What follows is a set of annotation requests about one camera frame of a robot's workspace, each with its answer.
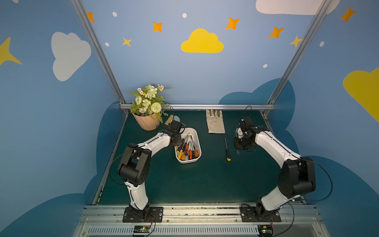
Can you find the aluminium frame post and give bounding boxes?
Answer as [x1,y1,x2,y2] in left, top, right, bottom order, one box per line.
[71,0,125,104]
[266,0,332,107]

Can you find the left small circuit board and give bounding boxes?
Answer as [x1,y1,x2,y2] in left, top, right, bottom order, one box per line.
[133,226,150,235]

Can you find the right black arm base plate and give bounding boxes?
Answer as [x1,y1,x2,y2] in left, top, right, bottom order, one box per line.
[240,204,281,223]

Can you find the white plastic storage box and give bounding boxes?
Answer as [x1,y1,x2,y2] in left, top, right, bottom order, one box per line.
[174,128,201,164]

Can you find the black yellow screwdriver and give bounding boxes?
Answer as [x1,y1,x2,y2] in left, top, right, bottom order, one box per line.
[224,138,232,162]

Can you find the left aluminium frame post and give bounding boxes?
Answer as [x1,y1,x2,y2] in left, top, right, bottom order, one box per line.
[71,0,125,104]

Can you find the tan flower pot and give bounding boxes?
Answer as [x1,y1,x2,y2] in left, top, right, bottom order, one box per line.
[133,114,160,131]

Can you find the yellow handle screwdriver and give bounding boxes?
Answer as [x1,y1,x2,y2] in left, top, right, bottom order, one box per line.
[177,136,189,160]

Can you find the front aluminium mounting rail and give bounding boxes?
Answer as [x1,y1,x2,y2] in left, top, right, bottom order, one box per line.
[74,202,329,237]

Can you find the horizontal aluminium frame rail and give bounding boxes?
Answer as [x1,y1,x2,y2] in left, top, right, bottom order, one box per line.
[119,103,275,111]

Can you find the small circuit board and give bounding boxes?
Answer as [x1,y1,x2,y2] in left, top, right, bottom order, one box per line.
[258,225,273,237]
[133,226,150,235]

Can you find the beige work glove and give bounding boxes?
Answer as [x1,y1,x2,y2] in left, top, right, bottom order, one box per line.
[206,110,225,134]

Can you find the white green artificial flowers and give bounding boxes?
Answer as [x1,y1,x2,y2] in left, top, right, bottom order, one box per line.
[130,84,168,123]

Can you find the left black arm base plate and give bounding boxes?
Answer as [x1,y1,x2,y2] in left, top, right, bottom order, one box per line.
[122,206,164,223]

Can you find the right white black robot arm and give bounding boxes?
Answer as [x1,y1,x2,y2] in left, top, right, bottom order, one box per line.
[234,117,318,216]

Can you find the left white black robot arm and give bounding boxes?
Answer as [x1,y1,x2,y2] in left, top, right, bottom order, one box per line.
[109,120,186,215]

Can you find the right aluminium frame post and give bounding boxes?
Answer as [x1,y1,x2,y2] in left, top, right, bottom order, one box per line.
[266,0,332,107]

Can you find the right small circuit board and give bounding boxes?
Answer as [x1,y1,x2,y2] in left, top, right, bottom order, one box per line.
[258,225,273,237]

